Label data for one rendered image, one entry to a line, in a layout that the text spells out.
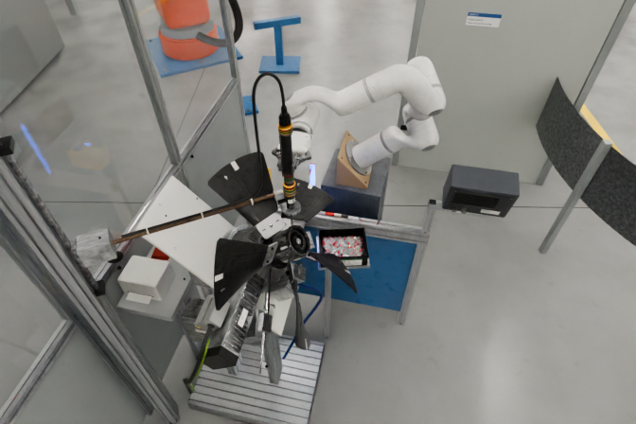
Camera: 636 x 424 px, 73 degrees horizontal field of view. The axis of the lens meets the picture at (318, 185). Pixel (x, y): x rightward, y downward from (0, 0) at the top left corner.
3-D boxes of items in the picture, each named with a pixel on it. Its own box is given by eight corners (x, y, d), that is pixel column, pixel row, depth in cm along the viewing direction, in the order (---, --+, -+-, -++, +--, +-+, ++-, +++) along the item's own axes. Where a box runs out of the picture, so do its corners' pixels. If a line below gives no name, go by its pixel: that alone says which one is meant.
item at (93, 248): (81, 271, 128) (70, 253, 122) (81, 253, 133) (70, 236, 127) (118, 259, 131) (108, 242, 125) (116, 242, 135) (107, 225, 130)
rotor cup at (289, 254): (282, 277, 154) (309, 269, 146) (255, 255, 147) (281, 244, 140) (292, 246, 164) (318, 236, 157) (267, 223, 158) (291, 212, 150)
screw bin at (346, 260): (319, 268, 190) (319, 258, 185) (317, 238, 202) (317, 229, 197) (368, 266, 191) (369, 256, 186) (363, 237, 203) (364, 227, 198)
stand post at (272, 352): (271, 388, 231) (252, 299, 167) (275, 372, 237) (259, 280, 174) (279, 390, 230) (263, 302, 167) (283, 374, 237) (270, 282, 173)
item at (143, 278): (119, 301, 173) (111, 287, 165) (140, 269, 184) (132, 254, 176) (158, 309, 170) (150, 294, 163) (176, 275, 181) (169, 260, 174)
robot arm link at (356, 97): (355, 67, 136) (276, 107, 147) (377, 106, 144) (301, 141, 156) (355, 56, 143) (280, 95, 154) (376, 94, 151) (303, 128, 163)
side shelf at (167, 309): (118, 310, 173) (115, 307, 171) (159, 241, 198) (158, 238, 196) (172, 322, 170) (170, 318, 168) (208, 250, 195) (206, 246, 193)
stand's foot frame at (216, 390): (190, 408, 224) (187, 403, 218) (222, 327, 256) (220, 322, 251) (306, 436, 214) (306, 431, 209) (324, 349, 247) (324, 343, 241)
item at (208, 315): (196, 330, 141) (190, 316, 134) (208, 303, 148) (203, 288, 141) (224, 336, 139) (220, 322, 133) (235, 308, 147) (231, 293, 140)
